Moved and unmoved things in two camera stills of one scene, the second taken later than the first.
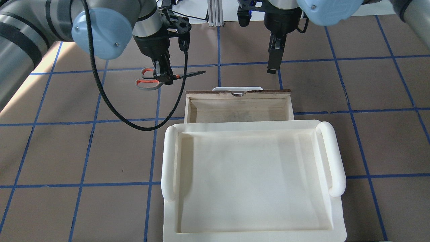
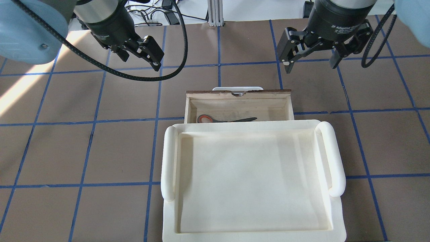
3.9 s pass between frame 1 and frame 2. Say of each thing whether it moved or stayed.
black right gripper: moved
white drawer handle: stayed
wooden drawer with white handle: stayed
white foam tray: stayed
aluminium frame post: stayed
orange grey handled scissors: moved
